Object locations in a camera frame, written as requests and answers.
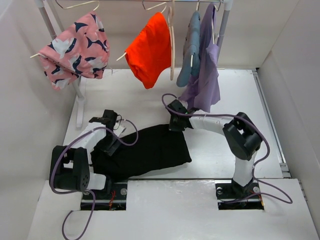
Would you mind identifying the black trousers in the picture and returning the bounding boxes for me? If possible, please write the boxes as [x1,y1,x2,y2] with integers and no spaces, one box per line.
[91,124,192,181]

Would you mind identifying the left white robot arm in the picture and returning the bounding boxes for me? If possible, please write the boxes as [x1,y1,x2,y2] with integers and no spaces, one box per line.
[49,109,125,199]

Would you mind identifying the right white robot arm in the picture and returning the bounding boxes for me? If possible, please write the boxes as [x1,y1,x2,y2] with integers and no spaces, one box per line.
[166,99,262,197]

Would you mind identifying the wooden hanger under blue shorts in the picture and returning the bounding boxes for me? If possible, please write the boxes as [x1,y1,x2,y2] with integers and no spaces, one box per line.
[189,1,200,68]

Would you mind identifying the wooden hanger under lilac shirt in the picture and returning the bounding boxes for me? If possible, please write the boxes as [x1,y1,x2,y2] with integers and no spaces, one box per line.
[211,0,222,44]

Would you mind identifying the wooden hanger under orange shorts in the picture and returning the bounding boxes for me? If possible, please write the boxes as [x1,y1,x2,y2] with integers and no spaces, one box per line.
[116,0,167,61]

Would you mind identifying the wooden hanger under pink shorts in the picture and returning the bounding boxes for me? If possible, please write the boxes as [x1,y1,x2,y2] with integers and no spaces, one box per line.
[29,0,100,59]

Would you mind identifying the lilac purple shirt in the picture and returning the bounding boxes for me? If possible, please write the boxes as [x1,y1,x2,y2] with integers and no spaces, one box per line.
[179,3,221,113]

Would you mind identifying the blue-grey shorts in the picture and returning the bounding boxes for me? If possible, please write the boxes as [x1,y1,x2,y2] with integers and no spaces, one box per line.
[176,20,201,87]

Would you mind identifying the orange shorts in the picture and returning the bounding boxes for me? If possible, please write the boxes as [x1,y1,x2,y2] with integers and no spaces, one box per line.
[125,12,172,89]

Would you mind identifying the pink bird-print shorts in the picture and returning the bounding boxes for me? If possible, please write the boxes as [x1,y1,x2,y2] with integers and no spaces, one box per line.
[38,11,110,90]

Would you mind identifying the grey metal clothes rack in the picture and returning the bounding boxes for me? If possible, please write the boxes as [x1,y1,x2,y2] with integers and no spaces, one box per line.
[34,0,234,129]

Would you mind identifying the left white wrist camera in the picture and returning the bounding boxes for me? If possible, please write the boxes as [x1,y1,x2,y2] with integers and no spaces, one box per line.
[114,124,126,136]

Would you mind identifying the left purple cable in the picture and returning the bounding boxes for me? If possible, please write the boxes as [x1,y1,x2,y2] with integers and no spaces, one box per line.
[48,118,140,240]

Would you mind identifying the purple cable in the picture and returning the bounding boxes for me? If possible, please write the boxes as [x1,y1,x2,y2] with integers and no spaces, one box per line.
[48,118,140,240]
[161,93,293,205]

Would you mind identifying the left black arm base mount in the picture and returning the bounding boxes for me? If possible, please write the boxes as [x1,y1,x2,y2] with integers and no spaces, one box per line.
[93,179,128,211]

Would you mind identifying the aluminium rail front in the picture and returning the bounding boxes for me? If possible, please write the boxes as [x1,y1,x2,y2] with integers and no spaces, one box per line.
[128,177,232,181]

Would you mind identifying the aluminium rail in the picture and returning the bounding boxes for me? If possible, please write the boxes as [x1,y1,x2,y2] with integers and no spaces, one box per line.
[128,177,232,181]
[252,68,292,179]

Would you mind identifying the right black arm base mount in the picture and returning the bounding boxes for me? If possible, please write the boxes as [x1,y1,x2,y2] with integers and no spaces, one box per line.
[215,180,264,210]

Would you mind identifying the aluminium rail right side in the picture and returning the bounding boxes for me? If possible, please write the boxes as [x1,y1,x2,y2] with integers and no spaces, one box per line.
[252,68,292,179]

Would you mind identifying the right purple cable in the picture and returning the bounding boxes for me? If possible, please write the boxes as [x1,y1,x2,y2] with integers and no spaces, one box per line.
[161,93,293,205]

